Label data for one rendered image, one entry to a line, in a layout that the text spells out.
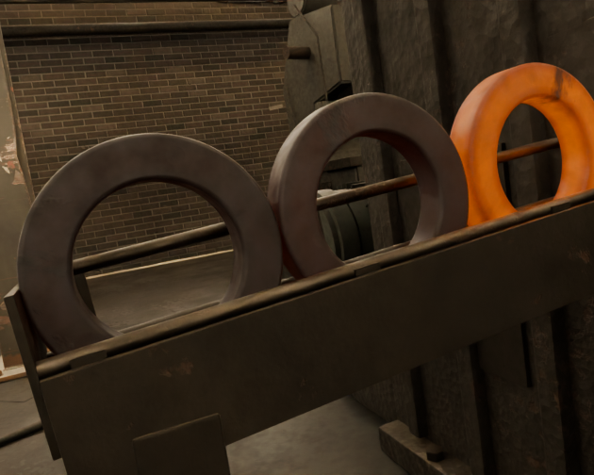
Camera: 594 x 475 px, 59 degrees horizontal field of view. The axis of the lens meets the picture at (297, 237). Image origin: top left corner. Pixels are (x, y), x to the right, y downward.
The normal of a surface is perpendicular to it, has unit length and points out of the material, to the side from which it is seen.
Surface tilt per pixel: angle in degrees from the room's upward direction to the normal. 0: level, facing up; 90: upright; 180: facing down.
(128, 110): 90
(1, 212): 90
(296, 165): 90
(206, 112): 90
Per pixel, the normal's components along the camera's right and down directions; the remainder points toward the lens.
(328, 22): -0.83, 0.18
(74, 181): 0.37, 0.04
